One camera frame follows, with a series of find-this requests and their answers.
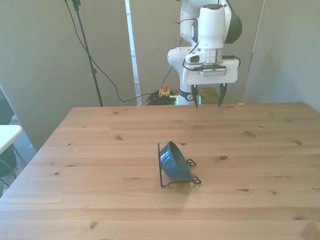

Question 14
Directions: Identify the black camera stand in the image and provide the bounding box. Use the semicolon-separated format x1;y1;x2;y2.
63;0;104;108

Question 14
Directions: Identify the yellow emergency stop box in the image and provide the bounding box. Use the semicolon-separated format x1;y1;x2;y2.
158;84;172;99

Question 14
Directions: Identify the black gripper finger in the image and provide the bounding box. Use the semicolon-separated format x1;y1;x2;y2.
217;83;228;109
191;84;200;110

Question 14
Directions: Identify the dark blue bowl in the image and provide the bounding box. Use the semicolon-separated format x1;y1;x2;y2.
159;140;192;183

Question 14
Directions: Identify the black wire dish rack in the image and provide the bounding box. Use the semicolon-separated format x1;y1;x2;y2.
157;142;203;189

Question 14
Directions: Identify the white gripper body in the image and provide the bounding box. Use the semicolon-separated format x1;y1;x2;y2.
181;58;239;86

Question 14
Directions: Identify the white vertical partition post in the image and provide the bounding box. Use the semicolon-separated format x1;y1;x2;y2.
124;0;142;107

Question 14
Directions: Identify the green coiled cable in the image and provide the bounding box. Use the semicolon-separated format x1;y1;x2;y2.
145;90;180;106

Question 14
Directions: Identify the black stand cable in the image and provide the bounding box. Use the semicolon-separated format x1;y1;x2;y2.
65;0;152;103

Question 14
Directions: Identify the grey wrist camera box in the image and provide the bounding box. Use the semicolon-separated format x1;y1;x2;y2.
199;65;229;78

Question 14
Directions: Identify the white side table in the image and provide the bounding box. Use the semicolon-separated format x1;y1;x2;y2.
0;124;24;156

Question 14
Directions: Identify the thin emergency stop cable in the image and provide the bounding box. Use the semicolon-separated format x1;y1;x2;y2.
161;66;174;87

